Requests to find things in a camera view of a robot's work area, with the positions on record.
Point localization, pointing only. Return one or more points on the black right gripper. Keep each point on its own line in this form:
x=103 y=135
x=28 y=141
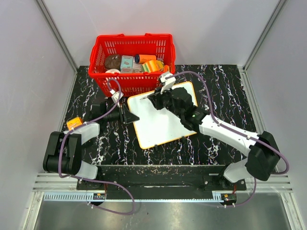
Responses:
x=156 y=97

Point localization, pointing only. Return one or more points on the brown round bread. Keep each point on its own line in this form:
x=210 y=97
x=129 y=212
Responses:
x=113 y=62

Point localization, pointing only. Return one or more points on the teal small box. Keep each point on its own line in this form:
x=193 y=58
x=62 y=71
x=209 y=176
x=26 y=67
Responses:
x=126 y=62

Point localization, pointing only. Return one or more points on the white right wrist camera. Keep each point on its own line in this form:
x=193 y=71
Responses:
x=167 y=80

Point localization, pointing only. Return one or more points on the white round container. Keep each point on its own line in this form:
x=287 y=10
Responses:
x=112 y=71

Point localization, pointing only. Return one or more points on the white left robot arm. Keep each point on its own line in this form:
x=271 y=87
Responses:
x=72 y=163

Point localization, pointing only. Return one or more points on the red plastic shopping basket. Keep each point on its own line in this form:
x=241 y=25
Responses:
x=131 y=84

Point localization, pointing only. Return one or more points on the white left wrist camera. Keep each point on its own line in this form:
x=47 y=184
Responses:
x=116 y=96

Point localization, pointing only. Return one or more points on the pink small box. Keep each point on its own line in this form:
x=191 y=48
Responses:
x=129 y=70

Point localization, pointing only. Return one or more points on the orange juice carton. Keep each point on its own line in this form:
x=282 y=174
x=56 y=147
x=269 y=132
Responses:
x=74 y=122

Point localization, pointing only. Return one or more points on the grey cable duct rail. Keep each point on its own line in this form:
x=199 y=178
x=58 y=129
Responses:
x=122 y=196

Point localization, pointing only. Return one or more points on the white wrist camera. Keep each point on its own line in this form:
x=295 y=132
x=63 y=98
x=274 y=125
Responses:
x=167 y=80
x=116 y=96

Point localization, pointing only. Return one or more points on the yellow framed whiteboard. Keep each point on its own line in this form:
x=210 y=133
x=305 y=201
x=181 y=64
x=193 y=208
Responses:
x=154 y=127

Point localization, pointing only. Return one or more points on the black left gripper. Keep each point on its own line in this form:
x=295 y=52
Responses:
x=126 y=117

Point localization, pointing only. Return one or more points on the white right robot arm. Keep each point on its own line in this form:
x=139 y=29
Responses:
x=260 y=150

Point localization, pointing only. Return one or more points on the orange cylindrical can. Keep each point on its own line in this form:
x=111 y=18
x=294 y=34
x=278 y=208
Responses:
x=141 y=58

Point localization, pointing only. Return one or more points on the orange yellow snack box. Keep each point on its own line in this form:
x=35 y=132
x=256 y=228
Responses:
x=153 y=66

